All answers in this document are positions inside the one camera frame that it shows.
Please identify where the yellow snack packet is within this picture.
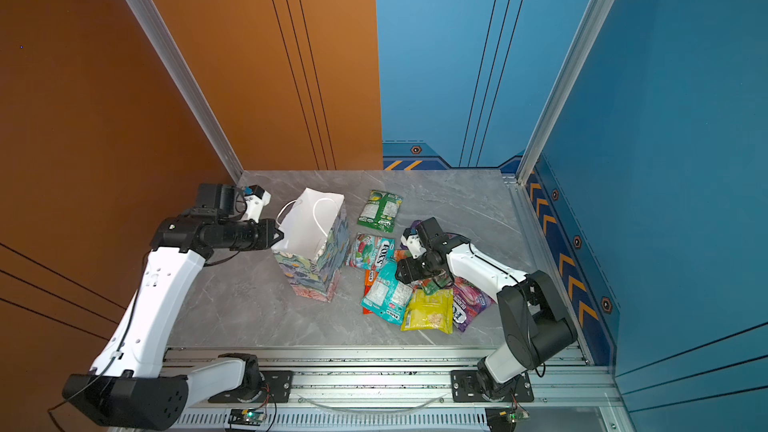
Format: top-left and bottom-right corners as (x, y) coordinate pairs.
(400, 289), (454, 335)

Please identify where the mint green snack packet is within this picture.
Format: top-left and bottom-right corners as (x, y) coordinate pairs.
(361, 262), (413, 326)

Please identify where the teal Fox's candy bag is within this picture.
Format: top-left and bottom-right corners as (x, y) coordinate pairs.
(347, 233), (395, 272)

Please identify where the floral paper gift bag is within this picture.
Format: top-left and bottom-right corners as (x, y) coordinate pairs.
(272, 188), (350, 303)

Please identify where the green orange cereal packet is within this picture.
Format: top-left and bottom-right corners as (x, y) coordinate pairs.
(420, 275), (454, 296)

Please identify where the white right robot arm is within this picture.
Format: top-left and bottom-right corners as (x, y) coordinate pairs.
(396, 218), (578, 402)

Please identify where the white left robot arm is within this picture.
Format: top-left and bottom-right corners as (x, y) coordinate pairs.
(62, 216), (284, 431)

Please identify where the purple Fox's berries candy bag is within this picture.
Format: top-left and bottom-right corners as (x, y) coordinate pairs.
(453, 277), (494, 332)

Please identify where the orange Fox's candy bag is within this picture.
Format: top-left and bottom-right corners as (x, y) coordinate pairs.
(363, 270), (378, 296)

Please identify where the green lime candy bag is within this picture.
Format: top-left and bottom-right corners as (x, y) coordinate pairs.
(357, 190), (403, 233)

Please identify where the right circuit board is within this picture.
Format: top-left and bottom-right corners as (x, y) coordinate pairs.
(485, 407), (530, 432)

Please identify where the left green circuit board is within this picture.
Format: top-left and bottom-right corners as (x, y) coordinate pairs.
(227, 408), (267, 428)

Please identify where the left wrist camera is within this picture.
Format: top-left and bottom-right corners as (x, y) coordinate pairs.
(241, 185), (271, 222)

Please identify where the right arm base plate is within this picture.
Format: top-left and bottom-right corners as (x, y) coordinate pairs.
(450, 369), (535, 403)

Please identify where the aluminium corner post left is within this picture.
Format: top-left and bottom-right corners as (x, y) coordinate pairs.
(125, 0), (244, 182)

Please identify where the aluminium corner post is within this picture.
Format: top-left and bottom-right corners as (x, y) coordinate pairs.
(515, 0), (615, 186)
(125, 0), (244, 182)

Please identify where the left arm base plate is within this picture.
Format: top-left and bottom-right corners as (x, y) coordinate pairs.
(208, 370), (294, 404)

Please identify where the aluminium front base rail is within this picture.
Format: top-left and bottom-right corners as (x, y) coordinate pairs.
(174, 343), (633, 431)

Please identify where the aluminium table edge rail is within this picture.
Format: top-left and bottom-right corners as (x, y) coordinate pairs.
(502, 175), (613, 366)

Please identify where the aluminium corner post right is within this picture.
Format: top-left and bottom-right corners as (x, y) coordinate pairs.
(515, 0), (615, 186)

